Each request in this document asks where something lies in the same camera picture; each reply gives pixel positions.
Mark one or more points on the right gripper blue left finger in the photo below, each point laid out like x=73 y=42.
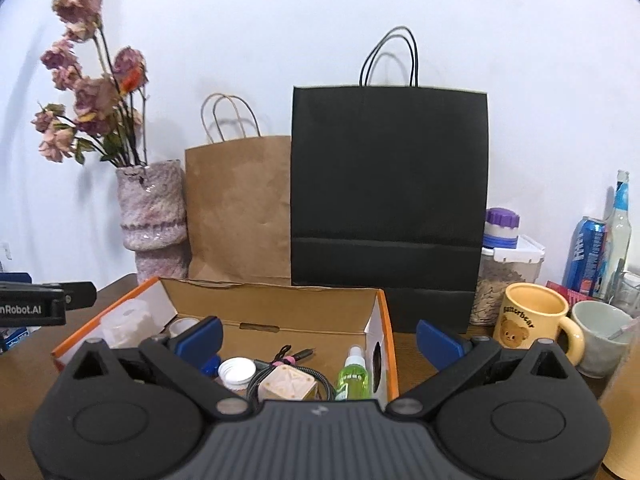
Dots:
x=184 y=362

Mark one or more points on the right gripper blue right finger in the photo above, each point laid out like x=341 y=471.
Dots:
x=460 y=363

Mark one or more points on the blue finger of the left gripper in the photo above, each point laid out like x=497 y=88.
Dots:
x=15 y=277

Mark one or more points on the white ribbed bottle cap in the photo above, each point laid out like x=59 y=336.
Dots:
x=236 y=373

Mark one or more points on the translucent cotton swab box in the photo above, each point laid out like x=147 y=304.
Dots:
x=128 y=324

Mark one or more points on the white tape roll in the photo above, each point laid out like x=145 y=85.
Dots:
x=181 y=325

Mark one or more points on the blue white package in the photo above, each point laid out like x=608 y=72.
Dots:
x=9 y=337

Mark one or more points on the red cardboard box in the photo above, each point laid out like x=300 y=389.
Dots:
x=259 y=319

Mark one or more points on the green spray bottle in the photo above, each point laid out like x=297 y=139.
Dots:
x=353 y=380

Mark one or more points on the yellow bear mug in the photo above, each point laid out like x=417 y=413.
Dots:
x=529 y=312

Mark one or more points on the clear food storage container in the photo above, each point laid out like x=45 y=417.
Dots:
x=499 y=268

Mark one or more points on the purple lidded jar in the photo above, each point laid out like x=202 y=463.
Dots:
x=501 y=228

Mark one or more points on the brown paper bag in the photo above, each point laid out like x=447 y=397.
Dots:
x=238 y=209

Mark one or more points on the red flat box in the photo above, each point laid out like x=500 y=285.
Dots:
x=571 y=296

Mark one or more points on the blue soda can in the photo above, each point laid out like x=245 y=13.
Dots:
x=584 y=255

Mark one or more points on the grey ceramic cup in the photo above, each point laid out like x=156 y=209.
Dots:
x=600 y=321

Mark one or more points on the black paper bag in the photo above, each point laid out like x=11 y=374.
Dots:
x=389 y=190

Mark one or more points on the cream thermos jug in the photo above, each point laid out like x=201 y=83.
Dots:
x=621 y=404

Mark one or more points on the dried pink rose bouquet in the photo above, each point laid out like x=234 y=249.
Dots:
x=108 y=90

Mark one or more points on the clear glass bottle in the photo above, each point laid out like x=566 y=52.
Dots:
x=618 y=234

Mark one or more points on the cream wall charger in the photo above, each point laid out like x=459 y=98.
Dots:
x=288 y=383

